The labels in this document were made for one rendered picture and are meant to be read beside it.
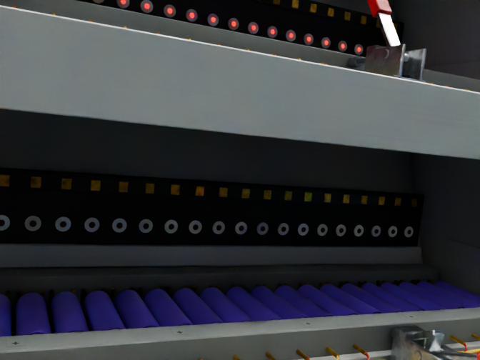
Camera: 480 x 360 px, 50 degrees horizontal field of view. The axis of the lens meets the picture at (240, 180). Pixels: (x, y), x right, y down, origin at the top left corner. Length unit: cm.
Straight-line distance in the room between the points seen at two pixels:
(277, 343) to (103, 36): 19
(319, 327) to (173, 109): 16
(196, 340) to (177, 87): 13
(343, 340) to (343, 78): 16
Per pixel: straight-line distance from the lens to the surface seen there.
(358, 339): 34
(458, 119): 37
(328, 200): 47
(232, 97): 28
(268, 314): 34
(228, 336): 29
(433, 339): 33
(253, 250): 44
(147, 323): 31
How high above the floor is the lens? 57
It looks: 13 degrees up
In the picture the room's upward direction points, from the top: 2 degrees counter-clockwise
